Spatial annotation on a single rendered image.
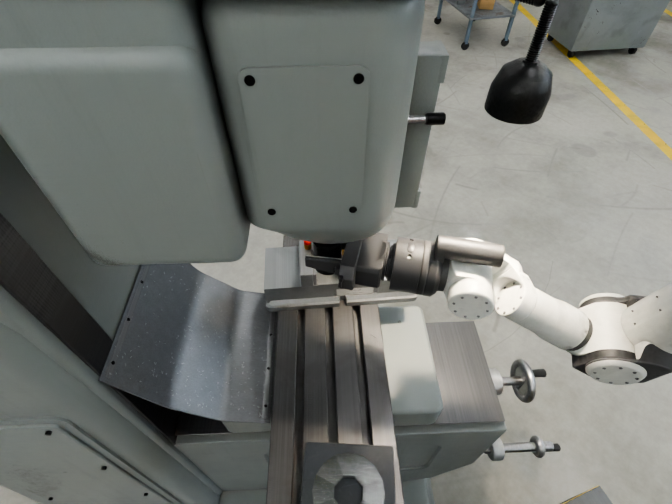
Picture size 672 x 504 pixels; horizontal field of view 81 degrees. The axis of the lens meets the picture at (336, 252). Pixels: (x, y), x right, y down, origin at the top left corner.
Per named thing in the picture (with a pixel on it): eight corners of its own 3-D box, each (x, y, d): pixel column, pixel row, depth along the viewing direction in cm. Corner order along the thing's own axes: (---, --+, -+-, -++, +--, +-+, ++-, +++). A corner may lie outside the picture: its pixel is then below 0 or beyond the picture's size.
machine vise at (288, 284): (405, 252, 101) (411, 222, 92) (418, 300, 91) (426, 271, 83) (268, 261, 99) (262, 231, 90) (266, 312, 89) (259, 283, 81)
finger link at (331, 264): (305, 252, 63) (343, 258, 62) (306, 265, 65) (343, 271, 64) (302, 259, 62) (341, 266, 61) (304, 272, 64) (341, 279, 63)
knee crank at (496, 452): (552, 437, 114) (561, 430, 109) (561, 460, 110) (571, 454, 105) (478, 440, 113) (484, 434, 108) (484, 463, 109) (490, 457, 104)
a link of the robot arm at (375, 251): (354, 208, 65) (426, 219, 63) (352, 247, 72) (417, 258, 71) (337, 265, 57) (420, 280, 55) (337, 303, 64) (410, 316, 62)
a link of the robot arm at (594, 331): (505, 287, 69) (587, 332, 73) (503, 340, 63) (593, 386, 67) (556, 261, 61) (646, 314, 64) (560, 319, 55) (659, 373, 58)
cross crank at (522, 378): (523, 369, 118) (538, 350, 109) (538, 409, 110) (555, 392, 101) (470, 371, 117) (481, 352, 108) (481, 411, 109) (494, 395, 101)
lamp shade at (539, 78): (553, 111, 50) (575, 61, 46) (521, 131, 47) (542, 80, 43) (505, 90, 54) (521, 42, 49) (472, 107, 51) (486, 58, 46)
